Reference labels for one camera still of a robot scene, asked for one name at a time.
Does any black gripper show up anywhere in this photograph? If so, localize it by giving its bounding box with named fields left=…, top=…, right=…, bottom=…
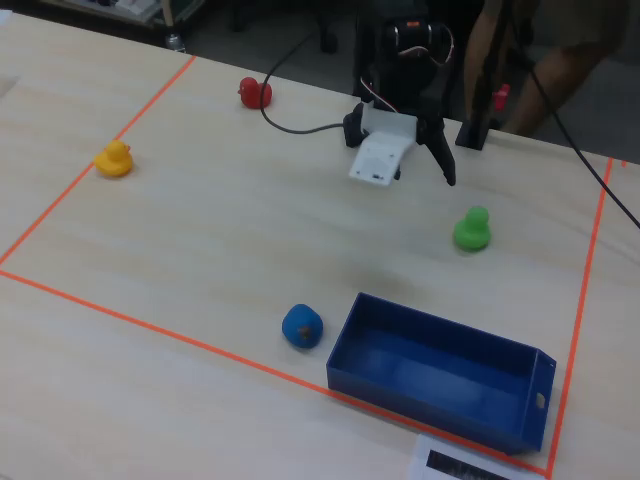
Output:
left=342, top=102, right=458, bottom=187

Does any green rubber duck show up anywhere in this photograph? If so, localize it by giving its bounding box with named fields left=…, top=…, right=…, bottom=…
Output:
left=452, top=205, right=496, bottom=253

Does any red rubber duck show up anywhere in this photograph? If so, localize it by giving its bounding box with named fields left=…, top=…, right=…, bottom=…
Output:
left=236, top=76, right=274, bottom=110

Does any blue rubber duck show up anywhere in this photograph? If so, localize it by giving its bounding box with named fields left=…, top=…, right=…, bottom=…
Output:
left=281, top=303, right=325, bottom=350

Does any blue plastic box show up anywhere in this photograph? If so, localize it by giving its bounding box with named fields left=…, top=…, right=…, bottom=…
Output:
left=325, top=292, right=558, bottom=456

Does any yellow rubber duck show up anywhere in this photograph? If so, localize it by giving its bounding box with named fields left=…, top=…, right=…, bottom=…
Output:
left=93, top=139, right=135, bottom=179

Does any person's bare leg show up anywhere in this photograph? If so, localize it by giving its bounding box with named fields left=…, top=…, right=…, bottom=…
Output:
left=502, top=0, right=634, bottom=136
left=462, top=0, right=506, bottom=124

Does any orange tape strip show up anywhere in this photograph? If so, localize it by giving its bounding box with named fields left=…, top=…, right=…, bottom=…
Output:
left=0, top=268, right=551, bottom=477
left=0, top=54, right=197, bottom=266
left=546, top=157, right=615, bottom=476

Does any white paper sheet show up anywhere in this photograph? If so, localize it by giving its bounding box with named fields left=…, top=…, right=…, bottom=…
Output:
left=407, top=433, right=547, bottom=480

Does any flat black bar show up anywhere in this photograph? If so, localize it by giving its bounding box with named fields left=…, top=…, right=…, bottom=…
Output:
left=426, top=448, right=514, bottom=480

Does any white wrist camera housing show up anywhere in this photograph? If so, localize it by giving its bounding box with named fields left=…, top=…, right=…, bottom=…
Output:
left=348, top=102, right=419, bottom=187

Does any red white servo wire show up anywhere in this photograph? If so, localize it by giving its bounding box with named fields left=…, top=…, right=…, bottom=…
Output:
left=358, top=24, right=456, bottom=114

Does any black camera stand pole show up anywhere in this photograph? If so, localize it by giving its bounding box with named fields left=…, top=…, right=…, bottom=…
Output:
left=455, top=0, right=507, bottom=151

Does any black camera cable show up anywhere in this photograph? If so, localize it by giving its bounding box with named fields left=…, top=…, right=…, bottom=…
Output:
left=259, top=27, right=351, bottom=136

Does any long black cable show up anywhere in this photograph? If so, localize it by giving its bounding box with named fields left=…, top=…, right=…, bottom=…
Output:
left=502, top=0, right=640, bottom=229

